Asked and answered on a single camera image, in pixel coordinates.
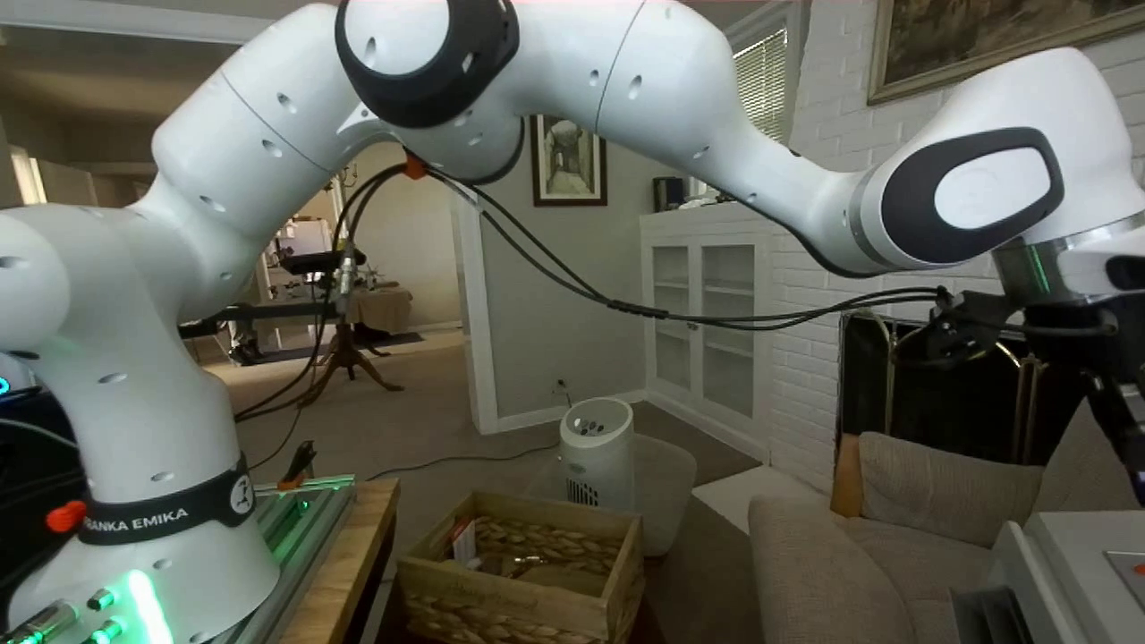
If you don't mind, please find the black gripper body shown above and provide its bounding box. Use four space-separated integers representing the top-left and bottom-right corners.
1017 294 1145 386

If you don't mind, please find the large framed painting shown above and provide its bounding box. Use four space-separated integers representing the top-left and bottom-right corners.
866 0 1145 109

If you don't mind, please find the beige upholstered armchair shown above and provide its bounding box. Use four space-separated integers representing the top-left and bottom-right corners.
749 426 1145 644

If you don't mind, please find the white built-in cabinet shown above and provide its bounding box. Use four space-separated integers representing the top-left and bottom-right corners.
637 200 798 461

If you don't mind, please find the small window with blinds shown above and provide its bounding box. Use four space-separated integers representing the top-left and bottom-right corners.
728 23 800 150

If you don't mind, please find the beige sofa cushion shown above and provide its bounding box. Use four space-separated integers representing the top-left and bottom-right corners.
631 433 703 561

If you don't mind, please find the wooden crate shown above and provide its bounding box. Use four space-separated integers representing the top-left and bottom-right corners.
394 488 646 644

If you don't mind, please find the light wooden robot table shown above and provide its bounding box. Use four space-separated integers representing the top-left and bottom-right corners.
278 476 403 644

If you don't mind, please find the orange knob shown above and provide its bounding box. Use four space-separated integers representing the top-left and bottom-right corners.
44 499 93 536

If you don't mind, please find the black controller box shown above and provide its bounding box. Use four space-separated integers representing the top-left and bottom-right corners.
0 379 89 602

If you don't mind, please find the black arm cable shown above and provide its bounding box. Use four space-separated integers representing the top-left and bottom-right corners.
230 158 414 422
407 162 959 332

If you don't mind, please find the black framed wall picture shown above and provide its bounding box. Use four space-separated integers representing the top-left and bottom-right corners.
530 110 611 207

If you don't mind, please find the dark pedestal table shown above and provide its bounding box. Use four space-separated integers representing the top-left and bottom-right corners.
175 238 407 400

